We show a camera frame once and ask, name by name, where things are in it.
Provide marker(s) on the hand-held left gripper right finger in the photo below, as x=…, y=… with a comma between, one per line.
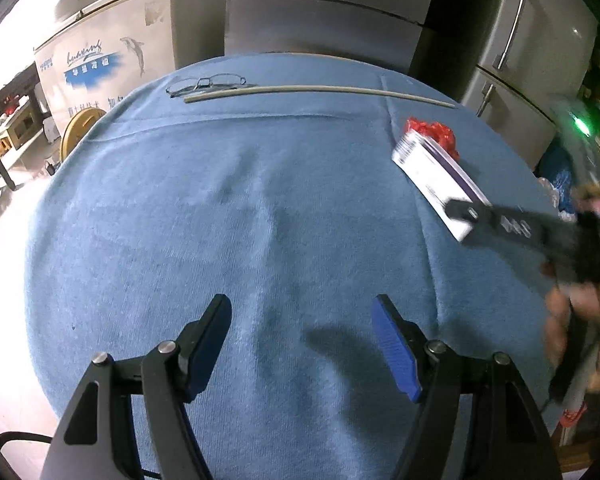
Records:
x=397, y=350

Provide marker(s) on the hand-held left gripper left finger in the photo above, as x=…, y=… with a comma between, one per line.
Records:
x=205, y=360

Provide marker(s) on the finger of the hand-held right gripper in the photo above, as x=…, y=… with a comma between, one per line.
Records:
x=505, y=225

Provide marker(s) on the white box with barcode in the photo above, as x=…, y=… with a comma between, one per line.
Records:
x=430, y=170

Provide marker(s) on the person's right hand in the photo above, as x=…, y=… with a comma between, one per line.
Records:
x=557, y=330

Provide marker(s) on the white plastic bags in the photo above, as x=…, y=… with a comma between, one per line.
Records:
x=547, y=187

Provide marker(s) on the large blue sack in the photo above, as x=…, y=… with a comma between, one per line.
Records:
x=560, y=175

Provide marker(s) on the crumpled red plastic bag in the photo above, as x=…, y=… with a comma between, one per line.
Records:
x=437, y=132

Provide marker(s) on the blue tablecloth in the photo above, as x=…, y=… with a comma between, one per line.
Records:
x=180, y=210

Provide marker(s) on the long pale wooden stick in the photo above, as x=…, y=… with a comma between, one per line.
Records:
x=305, y=89

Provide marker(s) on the yellow round disc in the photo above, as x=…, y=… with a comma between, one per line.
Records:
x=77, y=130

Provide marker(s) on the grey refrigerator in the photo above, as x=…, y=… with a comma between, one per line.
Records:
x=320, y=20

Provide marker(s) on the thin-framed eyeglasses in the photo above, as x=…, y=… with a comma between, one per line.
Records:
x=204, y=81

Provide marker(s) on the white chest freezer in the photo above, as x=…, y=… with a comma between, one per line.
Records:
x=120, y=25

